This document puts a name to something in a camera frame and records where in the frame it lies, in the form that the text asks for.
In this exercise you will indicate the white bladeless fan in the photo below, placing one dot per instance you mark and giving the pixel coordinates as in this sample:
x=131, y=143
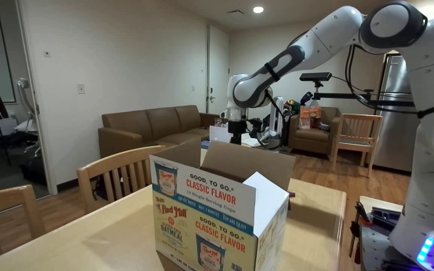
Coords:
x=277, y=120

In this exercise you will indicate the white light switch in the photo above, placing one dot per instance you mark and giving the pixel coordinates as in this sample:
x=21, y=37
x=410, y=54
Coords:
x=80, y=89

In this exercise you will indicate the white papers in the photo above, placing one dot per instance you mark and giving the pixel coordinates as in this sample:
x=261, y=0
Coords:
x=250, y=141

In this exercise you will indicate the black camera boom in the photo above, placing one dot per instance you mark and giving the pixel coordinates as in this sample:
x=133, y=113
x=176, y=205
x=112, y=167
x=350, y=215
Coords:
x=357, y=96

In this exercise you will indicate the white printed cardboard box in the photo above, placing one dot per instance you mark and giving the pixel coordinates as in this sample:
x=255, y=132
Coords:
x=202, y=200

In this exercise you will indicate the black equipment pile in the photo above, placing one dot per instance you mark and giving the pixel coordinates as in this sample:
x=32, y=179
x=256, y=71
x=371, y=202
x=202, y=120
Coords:
x=380, y=218

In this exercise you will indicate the wooden slat-back chair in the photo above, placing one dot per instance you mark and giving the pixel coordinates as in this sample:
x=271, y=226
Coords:
x=121, y=159
x=6, y=200

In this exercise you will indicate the black camera on stand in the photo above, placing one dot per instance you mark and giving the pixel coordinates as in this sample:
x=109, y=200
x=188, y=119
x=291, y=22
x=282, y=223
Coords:
x=317, y=77

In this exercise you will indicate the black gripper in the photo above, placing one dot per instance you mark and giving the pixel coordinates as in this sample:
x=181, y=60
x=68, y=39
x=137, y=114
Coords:
x=237, y=126

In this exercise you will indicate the white wall-mounted device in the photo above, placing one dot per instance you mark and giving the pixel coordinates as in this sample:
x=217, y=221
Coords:
x=23, y=83

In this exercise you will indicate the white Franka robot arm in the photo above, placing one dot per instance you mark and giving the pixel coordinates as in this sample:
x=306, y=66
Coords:
x=327, y=39

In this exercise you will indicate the brown leather sofa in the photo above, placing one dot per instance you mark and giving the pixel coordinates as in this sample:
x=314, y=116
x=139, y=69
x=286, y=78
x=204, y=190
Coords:
x=142, y=125

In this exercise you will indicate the white door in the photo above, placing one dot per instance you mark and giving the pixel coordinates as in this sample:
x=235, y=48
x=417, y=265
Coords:
x=217, y=60

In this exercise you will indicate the wooden armchair with cushion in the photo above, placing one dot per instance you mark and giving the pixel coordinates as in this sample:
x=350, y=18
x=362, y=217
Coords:
x=357, y=125

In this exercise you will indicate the brown upholstered armchair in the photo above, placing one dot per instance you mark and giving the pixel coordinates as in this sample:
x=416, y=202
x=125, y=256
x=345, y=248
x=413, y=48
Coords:
x=312, y=140

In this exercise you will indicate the white tissue box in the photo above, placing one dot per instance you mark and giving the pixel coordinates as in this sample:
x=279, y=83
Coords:
x=217, y=134

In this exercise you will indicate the stainless steel refrigerator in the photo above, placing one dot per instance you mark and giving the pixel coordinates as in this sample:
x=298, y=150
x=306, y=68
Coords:
x=398, y=135

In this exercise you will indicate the round ceiling light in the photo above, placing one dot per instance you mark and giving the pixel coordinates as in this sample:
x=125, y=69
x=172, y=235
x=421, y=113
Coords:
x=258, y=9

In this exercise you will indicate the orange snack box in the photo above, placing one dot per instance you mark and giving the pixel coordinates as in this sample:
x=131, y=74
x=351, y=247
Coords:
x=306, y=119

